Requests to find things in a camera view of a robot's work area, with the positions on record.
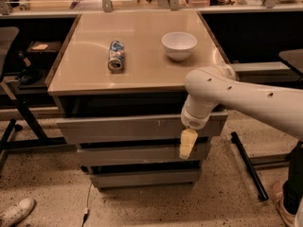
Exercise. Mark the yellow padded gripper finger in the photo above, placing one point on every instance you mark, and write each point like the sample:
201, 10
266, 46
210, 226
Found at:
188, 139

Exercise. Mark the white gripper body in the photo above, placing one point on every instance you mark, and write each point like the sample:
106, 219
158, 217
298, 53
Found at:
193, 121

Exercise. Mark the grey top drawer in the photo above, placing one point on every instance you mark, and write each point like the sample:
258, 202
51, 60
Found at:
121, 129

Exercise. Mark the grey drawer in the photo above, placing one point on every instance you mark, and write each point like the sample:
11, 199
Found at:
133, 153
114, 180
121, 129

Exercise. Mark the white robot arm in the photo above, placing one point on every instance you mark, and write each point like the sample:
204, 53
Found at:
207, 87

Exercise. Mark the grey bottom drawer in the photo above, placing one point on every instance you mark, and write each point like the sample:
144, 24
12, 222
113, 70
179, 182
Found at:
114, 180

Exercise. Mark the grey drawer cabinet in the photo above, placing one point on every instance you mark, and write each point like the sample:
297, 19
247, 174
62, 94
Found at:
150, 83

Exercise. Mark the grey middle drawer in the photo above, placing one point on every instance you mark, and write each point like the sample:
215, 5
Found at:
133, 153

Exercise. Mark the white ceramic bowl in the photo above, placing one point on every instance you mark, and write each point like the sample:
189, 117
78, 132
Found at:
179, 45

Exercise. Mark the black floor stand bar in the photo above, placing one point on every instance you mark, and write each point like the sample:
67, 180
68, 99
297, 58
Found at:
262, 194

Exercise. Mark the blue white drink can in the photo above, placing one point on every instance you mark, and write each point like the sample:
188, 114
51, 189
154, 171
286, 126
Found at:
116, 56

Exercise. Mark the dark trouser leg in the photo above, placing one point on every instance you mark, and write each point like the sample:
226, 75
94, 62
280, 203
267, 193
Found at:
293, 187

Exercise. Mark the tan sneaker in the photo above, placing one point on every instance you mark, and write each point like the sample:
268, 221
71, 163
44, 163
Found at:
278, 200

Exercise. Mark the black headphones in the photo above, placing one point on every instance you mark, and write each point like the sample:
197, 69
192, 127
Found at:
30, 74

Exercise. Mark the dark box with note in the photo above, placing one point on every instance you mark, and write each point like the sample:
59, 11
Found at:
43, 51

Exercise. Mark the white sneaker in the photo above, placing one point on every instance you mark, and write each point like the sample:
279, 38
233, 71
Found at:
17, 212

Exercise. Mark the black chair frame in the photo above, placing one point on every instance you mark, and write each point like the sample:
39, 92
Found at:
7, 37

